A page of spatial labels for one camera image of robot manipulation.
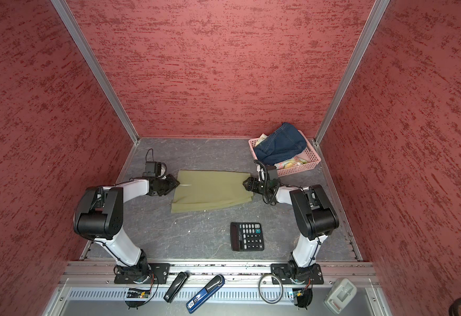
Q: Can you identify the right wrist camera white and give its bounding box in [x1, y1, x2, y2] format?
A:
[256, 164, 267, 181]

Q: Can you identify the blue black stapler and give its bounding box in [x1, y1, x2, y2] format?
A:
[186, 275, 225, 314]

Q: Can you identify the pastel patterned cloth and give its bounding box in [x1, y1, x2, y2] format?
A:
[275, 155, 309, 170]

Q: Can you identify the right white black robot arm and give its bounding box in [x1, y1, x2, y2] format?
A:
[242, 163, 339, 284]

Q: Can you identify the small circuit board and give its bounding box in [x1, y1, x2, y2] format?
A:
[288, 288, 313, 309]
[126, 288, 151, 300]

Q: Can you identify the black desk calculator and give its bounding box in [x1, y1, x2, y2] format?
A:
[230, 222, 265, 251]

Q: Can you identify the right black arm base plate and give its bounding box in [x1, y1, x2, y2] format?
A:
[271, 261, 324, 285]

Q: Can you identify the grey plastic dispenser box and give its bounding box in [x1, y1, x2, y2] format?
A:
[324, 278, 357, 315]

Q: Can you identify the grey coiled cable ring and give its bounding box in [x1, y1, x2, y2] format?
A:
[258, 274, 285, 305]

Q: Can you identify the blue denim skirt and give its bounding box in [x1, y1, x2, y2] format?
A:
[254, 122, 307, 165]

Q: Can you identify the olive green skirt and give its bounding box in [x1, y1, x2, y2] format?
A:
[171, 170, 254, 213]

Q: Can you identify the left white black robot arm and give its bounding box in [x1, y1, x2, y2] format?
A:
[73, 175, 180, 284]

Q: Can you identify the right small circuit board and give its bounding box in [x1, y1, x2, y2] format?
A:
[288, 288, 313, 309]

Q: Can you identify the pink plastic basket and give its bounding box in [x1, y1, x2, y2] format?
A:
[248, 123, 321, 177]

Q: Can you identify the left small circuit board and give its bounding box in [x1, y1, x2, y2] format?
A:
[126, 288, 151, 300]

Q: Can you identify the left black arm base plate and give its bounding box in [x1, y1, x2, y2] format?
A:
[113, 263, 171, 285]

